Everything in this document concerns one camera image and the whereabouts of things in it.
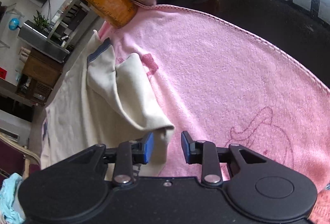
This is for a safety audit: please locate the cream shirt with navy trim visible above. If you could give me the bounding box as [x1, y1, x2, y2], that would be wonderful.
[41, 30, 176, 179]

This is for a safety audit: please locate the small blue fan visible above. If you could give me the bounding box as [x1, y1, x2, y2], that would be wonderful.
[8, 17, 21, 31]

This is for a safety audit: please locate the pink towel blanket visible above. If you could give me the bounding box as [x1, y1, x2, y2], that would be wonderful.
[41, 4, 330, 204]

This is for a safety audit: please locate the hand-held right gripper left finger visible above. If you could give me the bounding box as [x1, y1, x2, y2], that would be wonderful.
[73, 132, 154, 186]

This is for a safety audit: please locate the coral cloth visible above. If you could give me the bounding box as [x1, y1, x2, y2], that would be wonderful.
[309, 183, 330, 224]

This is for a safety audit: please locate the maroon chair with beige frame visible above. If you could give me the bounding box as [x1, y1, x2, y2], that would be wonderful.
[0, 134, 42, 180]

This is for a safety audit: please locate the potted green plant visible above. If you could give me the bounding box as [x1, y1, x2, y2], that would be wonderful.
[33, 11, 51, 31]

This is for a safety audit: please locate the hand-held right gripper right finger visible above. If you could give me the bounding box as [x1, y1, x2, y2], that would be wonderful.
[181, 131, 268, 186]

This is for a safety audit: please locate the brown wooden cabinet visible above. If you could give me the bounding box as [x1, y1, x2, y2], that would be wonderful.
[16, 48, 62, 106]

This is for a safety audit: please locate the grey metal counter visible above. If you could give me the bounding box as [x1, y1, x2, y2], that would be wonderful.
[18, 20, 70, 63]

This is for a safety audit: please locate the light blue cloth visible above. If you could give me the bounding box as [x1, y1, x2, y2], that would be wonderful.
[0, 172, 26, 223]

